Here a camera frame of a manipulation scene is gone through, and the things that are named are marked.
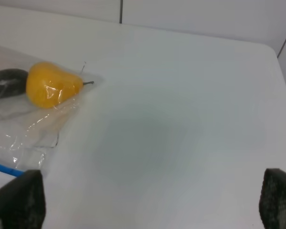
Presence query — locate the yellow pear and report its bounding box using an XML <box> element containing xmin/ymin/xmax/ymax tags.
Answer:
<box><xmin>26</xmin><ymin>62</ymin><xmax>94</xmax><ymax>108</ymax></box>

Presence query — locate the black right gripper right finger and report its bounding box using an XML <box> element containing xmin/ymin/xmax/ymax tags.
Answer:
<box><xmin>259</xmin><ymin>168</ymin><xmax>286</xmax><ymax>229</ymax></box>

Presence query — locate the clear zip bag blue zipper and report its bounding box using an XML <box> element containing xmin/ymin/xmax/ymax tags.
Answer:
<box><xmin>0</xmin><ymin>46</ymin><xmax>103</xmax><ymax>177</ymax></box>

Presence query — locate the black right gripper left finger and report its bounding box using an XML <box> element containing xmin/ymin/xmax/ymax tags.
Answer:
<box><xmin>0</xmin><ymin>170</ymin><xmax>46</xmax><ymax>229</ymax></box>

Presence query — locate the purple eggplant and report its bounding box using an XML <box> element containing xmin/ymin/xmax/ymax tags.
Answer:
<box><xmin>0</xmin><ymin>69</ymin><xmax>28</xmax><ymax>99</ymax></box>

